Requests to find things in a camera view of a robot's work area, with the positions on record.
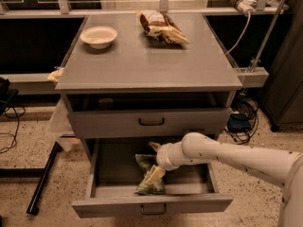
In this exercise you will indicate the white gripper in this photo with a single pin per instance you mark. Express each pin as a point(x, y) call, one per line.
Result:
point(165, 157)

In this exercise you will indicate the green jalapeno chip bag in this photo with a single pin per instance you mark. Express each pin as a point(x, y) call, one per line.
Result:
point(145, 163)

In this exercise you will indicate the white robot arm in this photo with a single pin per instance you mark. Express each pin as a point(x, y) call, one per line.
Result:
point(282, 168)

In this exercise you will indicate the grey open middle drawer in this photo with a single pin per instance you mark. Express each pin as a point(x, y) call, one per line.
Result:
point(115, 175)

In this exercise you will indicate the grey drawer cabinet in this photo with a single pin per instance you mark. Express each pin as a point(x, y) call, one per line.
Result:
point(139, 90)

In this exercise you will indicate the grey top drawer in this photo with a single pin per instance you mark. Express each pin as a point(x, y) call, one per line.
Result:
point(145, 114)

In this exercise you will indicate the brown chip bag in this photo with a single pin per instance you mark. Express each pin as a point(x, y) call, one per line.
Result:
point(159, 26)

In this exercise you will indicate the black metal stand leg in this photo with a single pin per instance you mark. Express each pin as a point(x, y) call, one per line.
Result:
point(40, 173)

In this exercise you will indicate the white paper bowl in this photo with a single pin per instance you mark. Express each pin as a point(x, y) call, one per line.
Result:
point(99, 37)

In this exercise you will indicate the white power strip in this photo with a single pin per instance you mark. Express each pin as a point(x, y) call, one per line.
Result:
point(243, 6)

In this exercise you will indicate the grey metal rail frame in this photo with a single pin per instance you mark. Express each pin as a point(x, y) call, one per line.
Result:
point(252, 76)

